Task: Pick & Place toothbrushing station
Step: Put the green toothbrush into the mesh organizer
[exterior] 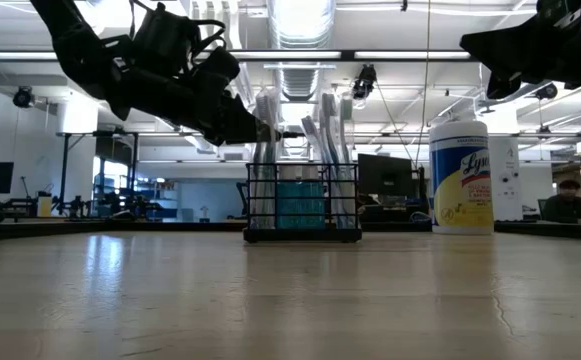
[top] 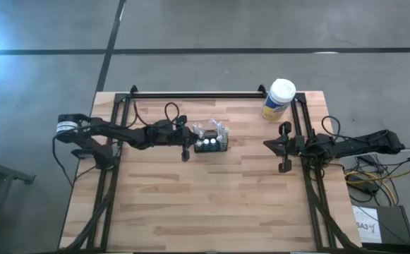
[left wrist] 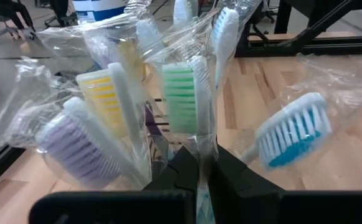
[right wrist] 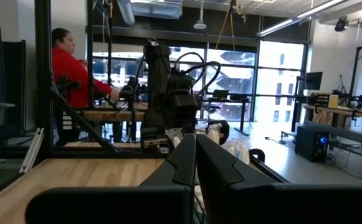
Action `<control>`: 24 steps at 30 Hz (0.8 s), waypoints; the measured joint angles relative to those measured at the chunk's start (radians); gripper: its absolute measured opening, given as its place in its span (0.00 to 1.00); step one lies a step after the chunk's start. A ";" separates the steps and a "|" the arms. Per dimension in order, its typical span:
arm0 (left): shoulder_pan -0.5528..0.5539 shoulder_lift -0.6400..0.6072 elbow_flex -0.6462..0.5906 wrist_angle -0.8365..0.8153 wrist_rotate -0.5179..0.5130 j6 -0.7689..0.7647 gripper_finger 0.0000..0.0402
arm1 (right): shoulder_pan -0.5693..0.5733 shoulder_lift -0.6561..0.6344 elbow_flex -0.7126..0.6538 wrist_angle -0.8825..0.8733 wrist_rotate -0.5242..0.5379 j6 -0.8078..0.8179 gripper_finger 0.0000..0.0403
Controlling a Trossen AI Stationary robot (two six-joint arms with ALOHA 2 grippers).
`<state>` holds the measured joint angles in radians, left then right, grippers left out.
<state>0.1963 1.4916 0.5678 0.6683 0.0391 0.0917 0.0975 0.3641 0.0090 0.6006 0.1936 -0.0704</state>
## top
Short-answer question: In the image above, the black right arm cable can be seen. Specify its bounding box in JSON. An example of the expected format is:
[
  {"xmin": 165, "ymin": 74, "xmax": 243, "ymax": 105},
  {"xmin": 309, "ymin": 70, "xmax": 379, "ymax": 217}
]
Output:
[{"xmin": 320, "ymin": 114, "xmax": 382, "ymax": 142}]

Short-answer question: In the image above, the yellow blue wipes canister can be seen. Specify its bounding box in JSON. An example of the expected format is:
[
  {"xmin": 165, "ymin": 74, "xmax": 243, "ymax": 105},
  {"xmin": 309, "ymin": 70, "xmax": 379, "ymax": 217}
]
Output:
[{"xmin": 262, "ymin": 78, "xmax": 296, "ymax": 122}]

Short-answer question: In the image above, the black metal stand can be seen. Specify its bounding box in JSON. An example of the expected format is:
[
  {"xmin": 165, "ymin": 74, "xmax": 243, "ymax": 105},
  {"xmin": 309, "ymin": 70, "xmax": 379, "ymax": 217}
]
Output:
[{"xmin": 0, "ymin": 155, "xmax": 36, "ymax": 254}]

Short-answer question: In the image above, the dark grey computer case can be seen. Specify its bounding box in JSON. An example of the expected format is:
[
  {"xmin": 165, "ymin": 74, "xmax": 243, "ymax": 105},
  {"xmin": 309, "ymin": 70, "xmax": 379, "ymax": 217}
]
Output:
[{"xmin": 351, "ymin": 205, "xmax": 410, "ymax": 245}]

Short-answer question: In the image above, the black wire caddy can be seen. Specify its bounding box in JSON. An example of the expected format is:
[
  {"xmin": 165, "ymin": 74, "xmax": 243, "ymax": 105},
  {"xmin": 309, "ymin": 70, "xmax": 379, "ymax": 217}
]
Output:
[{"xmin": 193, "ymin": 129, "xmax": 230, "ymax": 153}]

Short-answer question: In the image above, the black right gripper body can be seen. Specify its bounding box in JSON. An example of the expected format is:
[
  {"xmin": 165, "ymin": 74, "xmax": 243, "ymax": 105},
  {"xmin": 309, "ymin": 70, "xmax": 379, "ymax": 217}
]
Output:
[{"xmin": 278, "ymin": 121, "xmax": 306, "ymax": 174}]

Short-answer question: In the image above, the white paper label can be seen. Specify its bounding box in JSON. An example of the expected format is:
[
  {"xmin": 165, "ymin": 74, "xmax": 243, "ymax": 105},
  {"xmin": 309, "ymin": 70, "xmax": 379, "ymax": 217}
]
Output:
[{"xmin": 352, "ymin": 206, "xmax": 382, "ymax": 243}]

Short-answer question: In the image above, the black aluminium extrusion frame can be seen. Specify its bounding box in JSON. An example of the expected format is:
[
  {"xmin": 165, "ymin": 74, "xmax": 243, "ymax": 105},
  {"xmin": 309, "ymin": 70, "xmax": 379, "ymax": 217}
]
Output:
[{"xmin": 59, "ymin": 84, "xmax": 363, "ymax": 253}]

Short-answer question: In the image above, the black power adapter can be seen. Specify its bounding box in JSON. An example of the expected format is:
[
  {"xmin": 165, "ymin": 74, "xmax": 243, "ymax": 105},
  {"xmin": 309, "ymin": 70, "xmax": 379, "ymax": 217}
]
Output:
[{"xmin": 347, "ymin": 174, "xmax": 380, "ymax": 195}]

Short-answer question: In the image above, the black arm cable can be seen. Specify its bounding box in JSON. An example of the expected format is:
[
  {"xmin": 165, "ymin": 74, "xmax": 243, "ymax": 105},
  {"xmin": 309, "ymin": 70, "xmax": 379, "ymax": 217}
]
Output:
[
  {"xmin": 320, "ymin": 114, "xmax": 382, "ymax": 142},
  {"xmin": 132, "ymin": 101, "xmax": 181, "ymax": 128}
]

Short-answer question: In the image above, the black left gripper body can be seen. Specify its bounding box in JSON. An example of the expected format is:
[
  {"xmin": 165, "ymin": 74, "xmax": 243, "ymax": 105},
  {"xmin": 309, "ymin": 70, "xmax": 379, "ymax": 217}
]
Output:
[{"xmin": 162, "ymin": 115, "xmax": 192, "ymax": 162}]

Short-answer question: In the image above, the yellow cable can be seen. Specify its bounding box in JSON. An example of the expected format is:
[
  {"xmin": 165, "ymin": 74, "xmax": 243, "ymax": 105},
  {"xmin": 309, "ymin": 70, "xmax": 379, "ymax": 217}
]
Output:
[{"xmin": 344, "ymin": 169, "xmax": 410, "ymax": 207}]

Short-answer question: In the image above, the black table-edge bracket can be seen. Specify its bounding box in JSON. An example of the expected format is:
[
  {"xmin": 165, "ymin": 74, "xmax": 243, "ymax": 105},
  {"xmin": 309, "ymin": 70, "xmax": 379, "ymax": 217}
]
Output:
[{"xmin": 71, "ymin": 147, "xmax": 98, "ymax": 159}]

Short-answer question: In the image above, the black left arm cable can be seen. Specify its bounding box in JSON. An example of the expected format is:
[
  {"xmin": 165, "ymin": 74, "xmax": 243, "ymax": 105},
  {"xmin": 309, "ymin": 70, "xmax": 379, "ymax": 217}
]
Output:
[{"xmin": 132, "ymin": 101, "xmax": 181, "ymax": 128}]

